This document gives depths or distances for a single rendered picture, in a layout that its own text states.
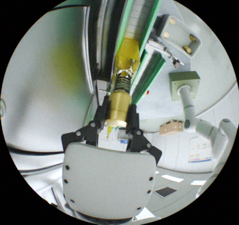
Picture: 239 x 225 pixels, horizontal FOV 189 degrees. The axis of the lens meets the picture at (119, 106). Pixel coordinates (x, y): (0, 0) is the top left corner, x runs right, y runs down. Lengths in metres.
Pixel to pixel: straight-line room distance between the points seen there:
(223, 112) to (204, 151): 1.64
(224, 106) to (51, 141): 3.84
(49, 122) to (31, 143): 0.06
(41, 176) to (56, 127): 0.13
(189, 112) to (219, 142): 0.31
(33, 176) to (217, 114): 3.87
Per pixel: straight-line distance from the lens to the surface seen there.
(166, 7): 0.52
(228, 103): 3.73
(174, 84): 0.60
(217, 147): 0.36
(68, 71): 0.20
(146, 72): 0.44
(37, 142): 0.16
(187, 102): 0.57
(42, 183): 0.22
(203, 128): 0.46
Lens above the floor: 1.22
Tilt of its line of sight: 26 degrees down
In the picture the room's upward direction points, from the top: 171 degrees counter-clockwise
